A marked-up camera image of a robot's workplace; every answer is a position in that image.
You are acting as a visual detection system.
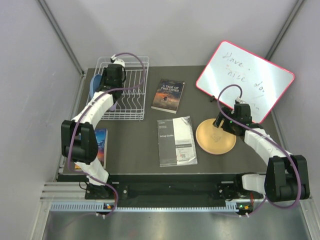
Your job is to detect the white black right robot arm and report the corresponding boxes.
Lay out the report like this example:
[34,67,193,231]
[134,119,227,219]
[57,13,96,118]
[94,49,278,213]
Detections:
[213,102,310,203]

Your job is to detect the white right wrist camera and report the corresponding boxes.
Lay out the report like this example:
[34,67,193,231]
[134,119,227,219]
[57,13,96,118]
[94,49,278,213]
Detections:
[235,97,245,104]

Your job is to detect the blue plate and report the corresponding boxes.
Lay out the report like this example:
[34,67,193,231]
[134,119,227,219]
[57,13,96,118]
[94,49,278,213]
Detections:
[89,74,102,99]

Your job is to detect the pink plate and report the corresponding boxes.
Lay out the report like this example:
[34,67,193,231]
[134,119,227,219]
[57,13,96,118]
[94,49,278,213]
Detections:
[203,147,233,155]

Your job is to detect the Setup Guide booklet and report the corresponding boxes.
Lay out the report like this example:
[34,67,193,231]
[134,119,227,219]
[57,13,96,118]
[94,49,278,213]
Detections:
[157,116,198,167]

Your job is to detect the Tale of Two Cities book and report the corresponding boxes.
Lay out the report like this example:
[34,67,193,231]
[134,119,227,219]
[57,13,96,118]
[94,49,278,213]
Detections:
[151,79,185,114]

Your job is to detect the blue slotted cable duct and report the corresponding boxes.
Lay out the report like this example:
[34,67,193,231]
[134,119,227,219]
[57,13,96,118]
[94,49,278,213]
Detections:
[50,201,251,213]

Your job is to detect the colourful sunset cover book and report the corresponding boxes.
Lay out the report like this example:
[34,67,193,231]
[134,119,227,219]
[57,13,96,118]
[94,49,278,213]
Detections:
[74,128,109,171]

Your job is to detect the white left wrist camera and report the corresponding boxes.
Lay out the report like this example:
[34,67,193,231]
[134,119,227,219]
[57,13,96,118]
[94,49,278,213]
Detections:
[110,55,125,67]

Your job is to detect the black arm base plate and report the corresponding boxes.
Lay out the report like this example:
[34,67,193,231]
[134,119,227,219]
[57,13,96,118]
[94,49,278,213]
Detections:
[57,173,263,207]

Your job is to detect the white wire dish rack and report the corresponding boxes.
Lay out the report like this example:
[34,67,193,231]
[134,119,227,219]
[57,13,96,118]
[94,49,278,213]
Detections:
[101,55,149,121]

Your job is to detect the pink framed whiteboard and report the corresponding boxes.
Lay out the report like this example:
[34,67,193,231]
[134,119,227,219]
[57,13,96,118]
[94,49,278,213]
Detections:
[195,40,295,123]

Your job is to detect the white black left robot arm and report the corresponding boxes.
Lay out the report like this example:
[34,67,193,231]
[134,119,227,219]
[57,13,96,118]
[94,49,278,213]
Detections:
[61,63,126,199]

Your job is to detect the purple plate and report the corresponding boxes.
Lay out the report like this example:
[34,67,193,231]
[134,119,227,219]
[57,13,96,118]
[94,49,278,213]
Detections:
[109,103,117,111]

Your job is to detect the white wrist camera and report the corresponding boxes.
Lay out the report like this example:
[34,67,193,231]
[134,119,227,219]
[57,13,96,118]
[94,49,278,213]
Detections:
[235,97,245,104]
[110,55,125,67]

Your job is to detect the yellow plate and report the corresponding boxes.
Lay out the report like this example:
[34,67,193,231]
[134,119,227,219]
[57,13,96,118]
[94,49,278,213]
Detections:
[195,118,237,149]

